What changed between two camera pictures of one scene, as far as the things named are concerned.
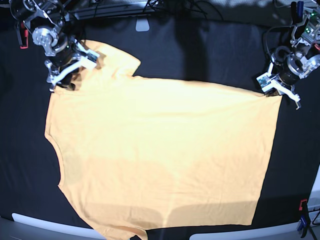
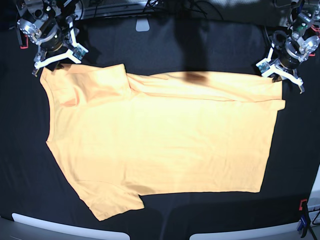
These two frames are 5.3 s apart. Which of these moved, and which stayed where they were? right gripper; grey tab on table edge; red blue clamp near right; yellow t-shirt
Moved: right gripper; yellow t-shirt
Stayed: grey tab on table edge; red blue clamp near right
